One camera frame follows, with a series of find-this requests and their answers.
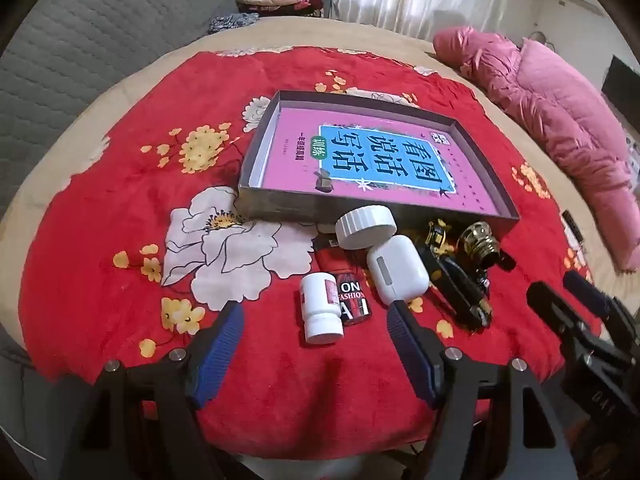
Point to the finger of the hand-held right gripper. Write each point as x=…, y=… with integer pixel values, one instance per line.
x=595, y=305
x=555, y=312

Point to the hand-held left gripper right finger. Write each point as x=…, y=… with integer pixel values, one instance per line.
x=410, y=340

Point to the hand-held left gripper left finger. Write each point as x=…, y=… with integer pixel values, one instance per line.
x=222, y=345

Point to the black rectangular case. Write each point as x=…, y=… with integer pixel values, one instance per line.
x=457, y=290

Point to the white earbud case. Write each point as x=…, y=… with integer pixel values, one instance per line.
x=397, y=270

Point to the red lighter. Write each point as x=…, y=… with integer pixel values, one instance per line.
x=352, y=295

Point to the small white pill bottle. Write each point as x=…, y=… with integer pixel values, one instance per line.
x=320, y=310

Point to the metal round jar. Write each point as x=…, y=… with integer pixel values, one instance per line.
x=477, y=242

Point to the yellow and black watch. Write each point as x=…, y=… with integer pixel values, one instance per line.
x=435, y=235

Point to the white round jar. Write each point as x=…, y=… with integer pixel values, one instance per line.
x=365, y=227

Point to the grey cardboard box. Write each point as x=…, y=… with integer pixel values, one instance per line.
x=280, y=207

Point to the dark patterned strip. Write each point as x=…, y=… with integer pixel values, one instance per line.
x=573, y=231

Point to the red floral blanket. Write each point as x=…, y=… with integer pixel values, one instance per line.
x=125, y=270

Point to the pink and blue book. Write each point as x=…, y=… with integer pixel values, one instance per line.
x=390, y=165

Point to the pink quilt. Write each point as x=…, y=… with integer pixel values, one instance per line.
x=560, y=125

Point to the dark flat screen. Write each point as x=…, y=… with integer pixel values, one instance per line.
x=622, y=90

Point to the beige bed sheet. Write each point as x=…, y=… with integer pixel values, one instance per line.
x=60, y=150

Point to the blue patterned cloth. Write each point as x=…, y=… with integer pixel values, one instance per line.
x=232, y=22

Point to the grey quilted cover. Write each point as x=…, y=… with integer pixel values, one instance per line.
x=75, y=50

